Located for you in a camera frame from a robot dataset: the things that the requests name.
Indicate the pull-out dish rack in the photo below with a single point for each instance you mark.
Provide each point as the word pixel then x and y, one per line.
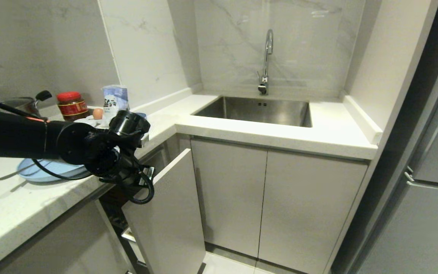
pixel 122 217

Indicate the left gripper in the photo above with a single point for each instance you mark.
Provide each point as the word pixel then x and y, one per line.
pixel 129 169

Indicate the refrigerator door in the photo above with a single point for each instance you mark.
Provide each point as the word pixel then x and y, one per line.
pixel 413 232
pixel 437 140

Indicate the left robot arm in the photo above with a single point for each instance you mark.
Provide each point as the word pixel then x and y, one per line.
pixel 13 135

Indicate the chrome faucet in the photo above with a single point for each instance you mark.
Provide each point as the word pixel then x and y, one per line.
pixel 267 61

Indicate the light blue plate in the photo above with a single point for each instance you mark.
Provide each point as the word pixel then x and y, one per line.
pixel 40 173

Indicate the blue bowl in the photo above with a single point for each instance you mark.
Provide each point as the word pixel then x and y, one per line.
pixel 142 115

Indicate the grey cabinet door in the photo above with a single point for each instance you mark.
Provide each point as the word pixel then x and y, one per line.
pixel 228 198
pixel 59 243
pixel 310 213

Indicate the white blue salt bag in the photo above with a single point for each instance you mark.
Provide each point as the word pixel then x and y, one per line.
pixel 115 99

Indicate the stainless steel sink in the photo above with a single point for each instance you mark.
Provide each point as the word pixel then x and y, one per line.
pixel 257 111

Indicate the brown egg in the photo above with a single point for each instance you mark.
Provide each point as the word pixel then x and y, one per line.
pixel 97 113

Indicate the refrigerator body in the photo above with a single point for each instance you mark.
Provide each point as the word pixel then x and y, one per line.
pixel 397 133

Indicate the small white dish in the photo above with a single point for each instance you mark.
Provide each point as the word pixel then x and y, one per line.
pixel 86 121

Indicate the red lidded sauce jar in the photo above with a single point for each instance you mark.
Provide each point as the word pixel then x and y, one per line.
pixel 72 106

